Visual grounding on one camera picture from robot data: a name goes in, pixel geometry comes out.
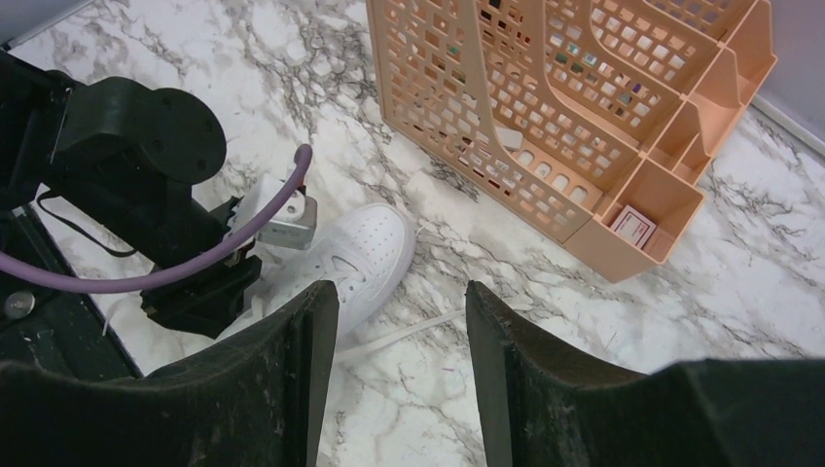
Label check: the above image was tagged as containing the small white red box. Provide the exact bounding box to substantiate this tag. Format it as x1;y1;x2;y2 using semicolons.
610;205;658;249

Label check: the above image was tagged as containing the white sneaker shoe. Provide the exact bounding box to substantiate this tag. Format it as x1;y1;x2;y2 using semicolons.
219;203;465;362

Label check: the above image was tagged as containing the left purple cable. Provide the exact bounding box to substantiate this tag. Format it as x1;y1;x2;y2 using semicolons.
0;143;314;296

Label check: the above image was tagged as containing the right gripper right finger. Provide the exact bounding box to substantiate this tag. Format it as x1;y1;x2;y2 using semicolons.
466;281;824;466

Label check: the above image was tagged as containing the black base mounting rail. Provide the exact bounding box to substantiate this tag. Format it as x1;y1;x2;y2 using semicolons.
1;207;142;381

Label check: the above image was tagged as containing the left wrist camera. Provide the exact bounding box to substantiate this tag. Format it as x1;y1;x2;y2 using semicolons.
228;173;318;250

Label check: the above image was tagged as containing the orange plastic file organizer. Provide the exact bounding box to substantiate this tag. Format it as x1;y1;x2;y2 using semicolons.
367;1;777;283

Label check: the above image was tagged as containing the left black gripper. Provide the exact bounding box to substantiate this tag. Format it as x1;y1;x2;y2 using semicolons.
140;196;264;341

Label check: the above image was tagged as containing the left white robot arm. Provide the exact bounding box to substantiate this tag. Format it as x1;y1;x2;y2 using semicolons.
1;54;239;272

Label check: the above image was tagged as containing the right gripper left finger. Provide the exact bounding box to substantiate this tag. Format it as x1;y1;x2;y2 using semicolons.
1;280;339;466

